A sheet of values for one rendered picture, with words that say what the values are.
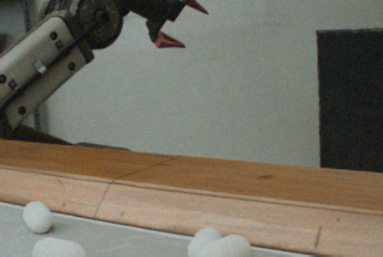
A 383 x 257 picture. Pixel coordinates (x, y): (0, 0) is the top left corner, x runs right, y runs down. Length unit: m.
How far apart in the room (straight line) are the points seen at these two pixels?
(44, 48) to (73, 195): 0.60
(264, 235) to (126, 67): 2.58
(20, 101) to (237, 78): 1.66
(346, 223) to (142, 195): 0.16
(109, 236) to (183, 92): 2.37
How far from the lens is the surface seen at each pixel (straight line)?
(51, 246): 0.45
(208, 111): 2.83
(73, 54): 1.20
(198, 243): 0.44
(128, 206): 0.54
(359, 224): 0.45
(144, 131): 3.03
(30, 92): 1.15
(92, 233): 0.53
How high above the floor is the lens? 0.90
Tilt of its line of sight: 11 degrees down
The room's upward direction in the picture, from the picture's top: 5 degrees counter-clockwise
